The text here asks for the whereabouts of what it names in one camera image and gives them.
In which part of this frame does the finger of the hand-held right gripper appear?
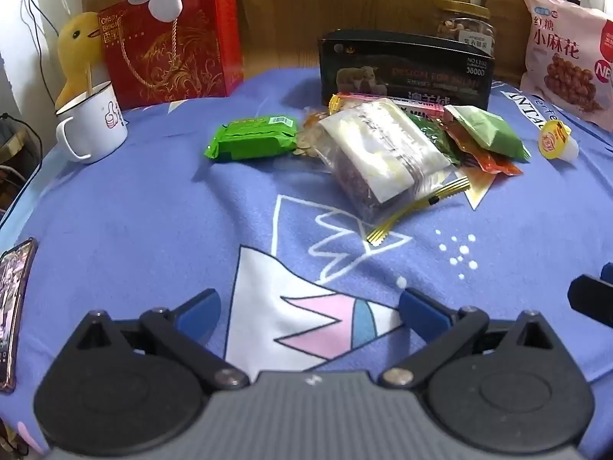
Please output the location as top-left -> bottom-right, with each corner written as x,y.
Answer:
567,263 -> 613,331

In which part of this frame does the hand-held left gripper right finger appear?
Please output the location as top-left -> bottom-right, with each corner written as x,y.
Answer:
376,287 -> 559,390

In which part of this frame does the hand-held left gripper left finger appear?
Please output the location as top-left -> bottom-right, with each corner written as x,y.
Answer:
67,289 -> 250,392

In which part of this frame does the clear bag purple cake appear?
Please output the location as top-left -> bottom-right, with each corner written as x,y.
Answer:
317,98 -> 472,245

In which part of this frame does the bright green snack packet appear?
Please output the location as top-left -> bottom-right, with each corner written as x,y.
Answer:
203,115 -> 298,161

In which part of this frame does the light green snack packet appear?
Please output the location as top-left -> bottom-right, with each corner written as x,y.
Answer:
443,104 -> 532,160

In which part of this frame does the clear seed packet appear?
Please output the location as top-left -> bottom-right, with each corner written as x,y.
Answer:
293,110 -> 336,159

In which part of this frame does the pink yellow snack packet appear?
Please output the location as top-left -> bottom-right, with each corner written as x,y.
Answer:
328,92 -> 446,118

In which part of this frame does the black cardboard box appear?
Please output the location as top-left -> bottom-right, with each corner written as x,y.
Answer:
318,30 -> 494,111

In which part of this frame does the blue printed blanket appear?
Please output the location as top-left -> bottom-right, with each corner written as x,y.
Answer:
0,64 -> 613,460

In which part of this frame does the orange white snack packet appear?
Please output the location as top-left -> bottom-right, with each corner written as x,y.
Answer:
462,168 -> 499,210

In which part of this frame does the small jelly cup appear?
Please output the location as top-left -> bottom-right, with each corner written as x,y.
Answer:
539,120 -> 579,160

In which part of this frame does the orange red snack packet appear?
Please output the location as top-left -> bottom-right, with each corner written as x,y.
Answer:
441,122 -> 524,176

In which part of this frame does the dark green snack packet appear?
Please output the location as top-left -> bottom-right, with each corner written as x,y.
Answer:
412,115 -> 461,166

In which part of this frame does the smartphone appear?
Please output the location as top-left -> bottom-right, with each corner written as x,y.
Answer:
0,237 -> 38,394

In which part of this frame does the white enamel mug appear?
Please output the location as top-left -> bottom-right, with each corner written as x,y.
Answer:
55,81 -> 129,164

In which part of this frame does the pink snack bag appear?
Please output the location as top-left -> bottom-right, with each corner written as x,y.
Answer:
520,0 -> 613,132

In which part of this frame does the red gift box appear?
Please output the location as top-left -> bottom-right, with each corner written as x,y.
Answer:
97,0 -> 245,111

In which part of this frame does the clear nut jar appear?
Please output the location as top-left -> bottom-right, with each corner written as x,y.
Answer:
435,0 -> 494,56

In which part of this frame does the yellow duck plush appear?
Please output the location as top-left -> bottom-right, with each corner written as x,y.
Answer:
54,12 -> 108,111

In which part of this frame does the wooden board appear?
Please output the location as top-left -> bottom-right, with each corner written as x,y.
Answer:
77,0 -> 472,87

